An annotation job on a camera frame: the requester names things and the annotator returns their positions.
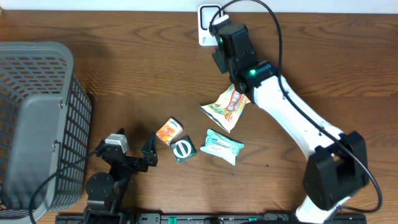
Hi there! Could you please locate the yellow wet wipes pack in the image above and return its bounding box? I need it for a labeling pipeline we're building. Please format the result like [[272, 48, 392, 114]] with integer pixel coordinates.
[[200, 84, 251, 133]]

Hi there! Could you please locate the grey plastic shopping basket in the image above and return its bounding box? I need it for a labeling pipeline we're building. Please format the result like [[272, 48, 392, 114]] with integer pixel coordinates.
[[1, 42, 92, 223]]

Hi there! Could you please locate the white barcode scanner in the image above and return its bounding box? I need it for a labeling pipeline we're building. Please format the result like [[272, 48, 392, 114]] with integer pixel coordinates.
[[197, 4, 221, 47]]

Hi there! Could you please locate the teal wet wipes pack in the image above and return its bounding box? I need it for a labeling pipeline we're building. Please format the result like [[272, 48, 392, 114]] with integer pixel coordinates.
[[200, 129, 244, 166]]

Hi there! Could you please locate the orange tissue packet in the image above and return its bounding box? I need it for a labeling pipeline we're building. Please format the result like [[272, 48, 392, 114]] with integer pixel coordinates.
[[156, 118, 183, 146]]

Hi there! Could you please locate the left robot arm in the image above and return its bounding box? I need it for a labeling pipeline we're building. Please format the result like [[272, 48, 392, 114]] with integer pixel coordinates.
[[83, 128, 158, 223]]

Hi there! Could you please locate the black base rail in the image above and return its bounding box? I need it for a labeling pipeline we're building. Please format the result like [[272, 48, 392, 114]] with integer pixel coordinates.
[[55, 212, 368, 224]]

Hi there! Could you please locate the green square box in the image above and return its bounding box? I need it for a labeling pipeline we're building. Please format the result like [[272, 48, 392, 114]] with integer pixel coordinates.
[[170, 136, 197, 164]]

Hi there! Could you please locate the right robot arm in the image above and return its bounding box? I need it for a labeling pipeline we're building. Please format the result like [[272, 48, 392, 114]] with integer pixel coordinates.
[[210, 21, 369, 223]]

